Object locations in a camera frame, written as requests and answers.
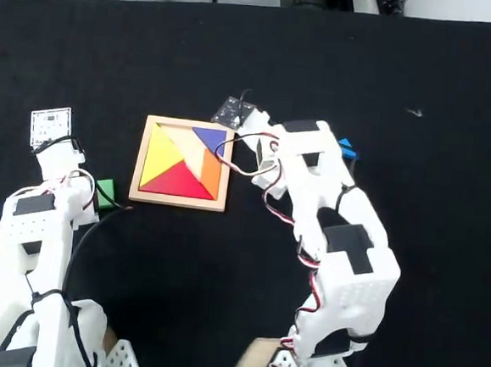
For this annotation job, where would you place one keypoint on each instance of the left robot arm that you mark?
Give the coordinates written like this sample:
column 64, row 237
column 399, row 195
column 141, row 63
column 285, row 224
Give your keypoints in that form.
column 50, row 236

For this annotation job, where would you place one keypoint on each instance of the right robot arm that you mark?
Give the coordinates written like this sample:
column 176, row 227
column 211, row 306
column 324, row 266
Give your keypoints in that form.
column 352, row 226

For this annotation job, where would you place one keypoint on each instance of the square wooden tray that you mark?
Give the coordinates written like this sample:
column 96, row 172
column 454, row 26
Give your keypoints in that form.
column 137, row 179

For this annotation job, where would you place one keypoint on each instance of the green square piece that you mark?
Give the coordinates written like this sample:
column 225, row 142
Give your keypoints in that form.
column 105, row 191

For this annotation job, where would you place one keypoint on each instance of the orange parallelogram piece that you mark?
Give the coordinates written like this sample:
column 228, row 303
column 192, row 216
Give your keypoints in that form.
column 212, row 172

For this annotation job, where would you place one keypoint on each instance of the dark blue triangle piece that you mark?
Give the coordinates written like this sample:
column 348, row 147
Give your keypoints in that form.
column 211, row 137

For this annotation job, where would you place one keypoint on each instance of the red large triangle piece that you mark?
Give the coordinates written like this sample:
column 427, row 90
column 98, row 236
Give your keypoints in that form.
column 180, row 183

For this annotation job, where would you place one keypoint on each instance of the yellow large triangle piece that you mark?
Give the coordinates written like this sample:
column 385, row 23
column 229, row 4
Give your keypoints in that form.
column 160, row 160

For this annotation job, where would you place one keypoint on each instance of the light blue triangle piece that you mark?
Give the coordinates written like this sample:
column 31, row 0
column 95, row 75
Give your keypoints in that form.
column 347, row 148

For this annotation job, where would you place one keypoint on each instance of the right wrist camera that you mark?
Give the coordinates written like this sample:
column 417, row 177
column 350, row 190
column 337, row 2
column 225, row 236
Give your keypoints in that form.
column 232, row 112

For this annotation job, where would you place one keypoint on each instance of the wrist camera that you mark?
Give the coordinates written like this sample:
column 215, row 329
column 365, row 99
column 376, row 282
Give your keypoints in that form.
column 232, row 112
column 50, row 126

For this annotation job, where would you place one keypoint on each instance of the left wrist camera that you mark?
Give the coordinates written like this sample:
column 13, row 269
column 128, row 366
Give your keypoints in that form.
column 50, row 126

